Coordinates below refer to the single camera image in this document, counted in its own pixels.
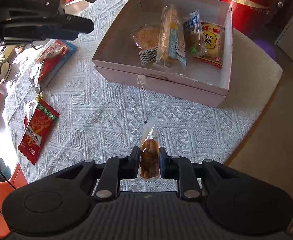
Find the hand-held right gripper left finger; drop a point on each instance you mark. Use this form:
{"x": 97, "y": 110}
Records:
{"x": 135, "y": 161}

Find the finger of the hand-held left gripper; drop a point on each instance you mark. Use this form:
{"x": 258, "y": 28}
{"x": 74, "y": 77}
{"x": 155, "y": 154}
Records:
{"x": 61, "y": 33}
{"x": 79, "y": 25}

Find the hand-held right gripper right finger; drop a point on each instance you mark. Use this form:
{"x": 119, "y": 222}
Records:
{"x": 163, "y": 163}

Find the clear brown snack packet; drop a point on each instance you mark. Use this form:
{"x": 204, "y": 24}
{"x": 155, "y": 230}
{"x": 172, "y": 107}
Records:
{"x": 149, "y": 155}

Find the large red snack packet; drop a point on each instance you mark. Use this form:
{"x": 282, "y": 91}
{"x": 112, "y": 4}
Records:
{"x": 54, "y": 60}

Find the clear floss bread packet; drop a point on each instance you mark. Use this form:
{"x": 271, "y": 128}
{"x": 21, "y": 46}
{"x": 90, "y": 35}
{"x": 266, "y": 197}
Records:
{"x": 146, "y": 40}

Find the pink cardboard box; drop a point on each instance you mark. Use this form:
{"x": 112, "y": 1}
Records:
{"x": 181, "y": 90}

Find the long bread packet blue print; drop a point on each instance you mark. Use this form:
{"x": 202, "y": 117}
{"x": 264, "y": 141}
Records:
{"x": 170, "y": 37}

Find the small red snack packet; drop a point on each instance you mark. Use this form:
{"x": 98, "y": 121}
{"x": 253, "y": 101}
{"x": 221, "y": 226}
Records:
{"x": 36, "y": 135}

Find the small blue green snack packet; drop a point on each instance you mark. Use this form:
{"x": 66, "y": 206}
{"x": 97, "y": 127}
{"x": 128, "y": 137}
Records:
{"x": 192, "y": 35}

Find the yellow red rice cracker packet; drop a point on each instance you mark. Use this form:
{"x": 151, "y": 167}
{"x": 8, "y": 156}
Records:
{"x": 214, "y": 45}

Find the white textured tablecloth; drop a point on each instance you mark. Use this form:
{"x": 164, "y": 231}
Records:
{"x": 99, "y": 117}

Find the orange plastic stool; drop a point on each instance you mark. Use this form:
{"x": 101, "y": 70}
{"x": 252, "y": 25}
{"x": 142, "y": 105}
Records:
{"x": 1, "y": 192}

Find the red barrel with gold rim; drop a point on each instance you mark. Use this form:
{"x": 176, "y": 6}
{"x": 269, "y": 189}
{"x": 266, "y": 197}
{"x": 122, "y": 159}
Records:
{"x": 249, "y": 5}

